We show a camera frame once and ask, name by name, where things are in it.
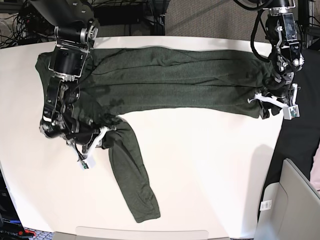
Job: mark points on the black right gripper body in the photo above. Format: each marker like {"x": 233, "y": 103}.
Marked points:
{"x": 70, "y": 129}

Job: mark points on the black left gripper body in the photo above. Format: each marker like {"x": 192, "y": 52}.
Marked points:
{"x": 278, "y": 86}

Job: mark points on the dark green long-sleeve shirt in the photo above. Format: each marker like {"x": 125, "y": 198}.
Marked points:
{"x": 121, "y": 81}

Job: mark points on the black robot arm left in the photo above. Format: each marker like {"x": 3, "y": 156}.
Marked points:
{"x": 279, "y": 26}

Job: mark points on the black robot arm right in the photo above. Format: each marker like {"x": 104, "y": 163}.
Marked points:
{"x": 75, "y": 31}

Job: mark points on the black cloth beside table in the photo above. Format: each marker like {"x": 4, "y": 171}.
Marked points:
{"x": 299, "y": 138}

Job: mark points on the pink cloth at edge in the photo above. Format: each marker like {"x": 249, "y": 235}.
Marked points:
{"x": 315, "y": 171}

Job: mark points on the grey plastic bin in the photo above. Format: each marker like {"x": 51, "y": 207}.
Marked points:
{"x": 290, "y": 209}

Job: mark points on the black box with orange label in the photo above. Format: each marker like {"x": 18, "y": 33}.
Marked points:
{"x": 8, "y": 230}

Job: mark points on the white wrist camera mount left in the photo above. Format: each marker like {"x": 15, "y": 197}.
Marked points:
{"x": 290, "y": 109}

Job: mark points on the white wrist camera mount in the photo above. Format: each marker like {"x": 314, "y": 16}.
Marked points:
{"x": 91, "y": 150}
{"x": 290, "y": 109}

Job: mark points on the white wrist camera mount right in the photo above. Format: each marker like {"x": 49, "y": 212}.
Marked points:
{"x": 91, "y": 150}

